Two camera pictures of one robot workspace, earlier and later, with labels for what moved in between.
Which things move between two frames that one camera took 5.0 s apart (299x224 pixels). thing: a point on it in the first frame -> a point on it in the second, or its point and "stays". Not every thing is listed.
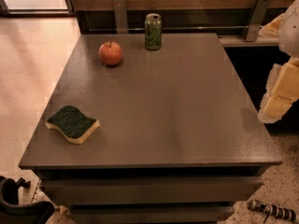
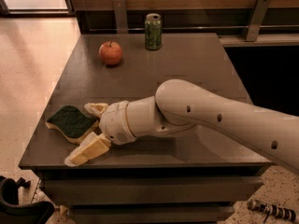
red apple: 110,53 stays
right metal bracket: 254,24 stays
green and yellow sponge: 72,123 stays
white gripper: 290,32 -> 114,122
